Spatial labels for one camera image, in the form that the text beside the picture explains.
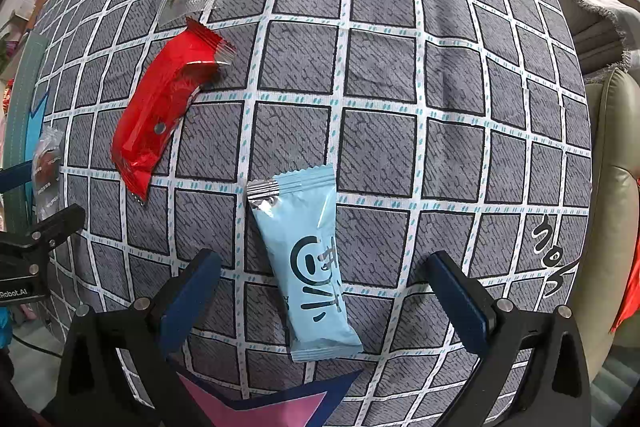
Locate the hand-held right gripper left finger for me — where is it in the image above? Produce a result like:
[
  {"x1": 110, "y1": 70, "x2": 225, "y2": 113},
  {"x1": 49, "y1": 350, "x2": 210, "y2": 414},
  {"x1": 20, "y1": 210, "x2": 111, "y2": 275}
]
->
[{"x1": 55, "y1": 248, "x2": 251, "y2": 427}]

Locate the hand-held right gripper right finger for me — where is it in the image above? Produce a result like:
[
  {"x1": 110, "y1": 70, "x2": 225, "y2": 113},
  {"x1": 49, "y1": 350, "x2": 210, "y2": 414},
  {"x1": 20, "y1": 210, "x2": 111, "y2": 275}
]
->
[{"x1": 424, "y1": 250, "x2": 593, "y2": 427}]

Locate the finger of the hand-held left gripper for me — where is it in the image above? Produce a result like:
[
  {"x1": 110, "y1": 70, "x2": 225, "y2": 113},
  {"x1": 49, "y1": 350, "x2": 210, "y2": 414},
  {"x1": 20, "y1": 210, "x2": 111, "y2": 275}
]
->
[
  {"x1": 0, "y1": 163, "x2": 34, "y2": 194},
  {"x1": 27, "y1": 203, "x2": 87, "y2": 255}
]

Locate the clear snack packet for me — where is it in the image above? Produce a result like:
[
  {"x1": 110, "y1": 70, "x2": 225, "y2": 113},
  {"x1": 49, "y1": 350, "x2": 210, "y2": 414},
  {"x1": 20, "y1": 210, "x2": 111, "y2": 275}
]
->
[{"x1": 31, "y1": 124, "x2": 66, "y2": 223}]

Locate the light blue snack packet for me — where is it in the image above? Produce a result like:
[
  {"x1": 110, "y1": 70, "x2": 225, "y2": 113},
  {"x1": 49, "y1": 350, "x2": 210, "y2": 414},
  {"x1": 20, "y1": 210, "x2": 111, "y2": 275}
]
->
[{"x1": 246, "y1": 165, "x2": 364, "y2": 363}]

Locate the red snack packet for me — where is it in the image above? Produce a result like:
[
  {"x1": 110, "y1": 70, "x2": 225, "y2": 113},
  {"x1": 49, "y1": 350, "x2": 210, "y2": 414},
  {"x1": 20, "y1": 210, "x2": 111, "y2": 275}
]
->
[{"x1": 110, "y1": 17, "x2": 238, "y2": 208}]

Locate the orange red cloth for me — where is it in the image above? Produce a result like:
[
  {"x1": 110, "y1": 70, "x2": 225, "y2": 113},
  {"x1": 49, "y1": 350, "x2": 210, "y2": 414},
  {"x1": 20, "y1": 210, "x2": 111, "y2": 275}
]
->
[{"x1": 610, "y1": 177, "x2": 640, "y2": 333}]

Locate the grey checked blanket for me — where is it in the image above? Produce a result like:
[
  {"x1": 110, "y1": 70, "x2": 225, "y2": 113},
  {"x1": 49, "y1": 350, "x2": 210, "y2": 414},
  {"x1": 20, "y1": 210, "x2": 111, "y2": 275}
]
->
[{"x1": 5, "y1": 0, "x2": 593, "y2": 427}]

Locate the beige leather sofa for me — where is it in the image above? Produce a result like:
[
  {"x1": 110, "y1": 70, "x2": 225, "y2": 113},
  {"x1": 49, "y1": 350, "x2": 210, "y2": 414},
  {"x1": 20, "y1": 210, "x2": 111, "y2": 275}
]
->
[{"x1": 582, "y1": 67, "x2": 640, "y2": 388}]

